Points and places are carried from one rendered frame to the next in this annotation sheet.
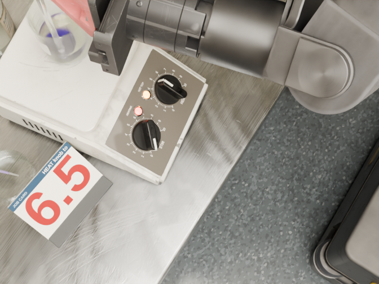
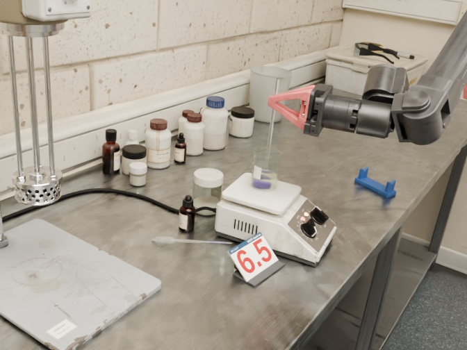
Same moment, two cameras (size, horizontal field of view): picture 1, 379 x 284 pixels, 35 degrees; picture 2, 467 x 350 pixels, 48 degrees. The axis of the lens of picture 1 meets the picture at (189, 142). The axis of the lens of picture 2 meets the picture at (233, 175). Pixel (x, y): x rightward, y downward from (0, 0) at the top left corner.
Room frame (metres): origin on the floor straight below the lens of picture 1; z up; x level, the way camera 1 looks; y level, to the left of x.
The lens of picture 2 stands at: (-0.64, 0.14, 1.26)
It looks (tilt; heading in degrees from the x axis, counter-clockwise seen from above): 24 degrees down; 4
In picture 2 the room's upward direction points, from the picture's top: 6 degrees clockwise
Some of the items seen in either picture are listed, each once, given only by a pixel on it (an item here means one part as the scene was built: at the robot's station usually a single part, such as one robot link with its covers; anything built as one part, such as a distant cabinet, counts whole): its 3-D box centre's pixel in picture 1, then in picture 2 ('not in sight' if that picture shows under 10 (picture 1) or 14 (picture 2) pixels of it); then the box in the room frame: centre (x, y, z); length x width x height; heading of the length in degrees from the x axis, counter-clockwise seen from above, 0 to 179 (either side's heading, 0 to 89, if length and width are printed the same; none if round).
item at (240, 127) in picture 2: not in sight; (241, 121); (0.77, 0.22, 0.79); 0.07 x 0.07 x 0.07
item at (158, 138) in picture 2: not in sight; (158, 143); (0.49, 0.39, 0.80); 0.06 x 0.06 x 0.11
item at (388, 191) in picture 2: not in sight; (376, 181); (0.51, -0.13, 0.77); 0.10 x 0.03 x 0.04; 43
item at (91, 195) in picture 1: (62, 194); (256, 257); (0.11, 0.13, 0.77); 0.09 x 0.06 x 0.04; 147
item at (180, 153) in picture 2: not in sight; (180, 147); (0.52, 0.34, 0.79); 0.03 x 0.03 x 0.07
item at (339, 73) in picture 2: not in sight; (374, 72); (1.48, -0.25, 0.82); 0.37 x 0.31 x 0.14; 152
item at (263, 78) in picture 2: not in sight; (265, 93); (0.96, 0.16, 0.82); 0.18 x 0.13 x 0.15; 30
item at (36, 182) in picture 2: not in sight; (33, 113); (0.01, 0.46, 1.02); 0.07 x 0.07 x 0.25
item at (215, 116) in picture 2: not in sight; (213, 122); (0.65, 0.28, 0.81); 0.07 x 0.07 x 0.13
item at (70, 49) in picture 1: (61, 25); (265, 167); (0.26, 0.13, 0.87); 0.06 x 0.05 x 0.08; 171
